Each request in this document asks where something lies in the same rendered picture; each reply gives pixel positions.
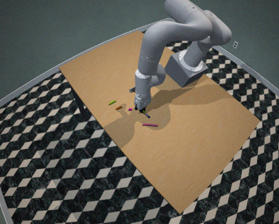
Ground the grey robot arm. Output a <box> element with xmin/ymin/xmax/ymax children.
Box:
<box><xmin>129</xmin><ymin>0</ymin><xmax>232</xmax><ymax>98</ymax></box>

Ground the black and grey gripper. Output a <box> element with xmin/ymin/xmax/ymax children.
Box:
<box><xmin>134</xmin><ymin>93</ymin><xmax>152</xmax><ymax>113</ymax></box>

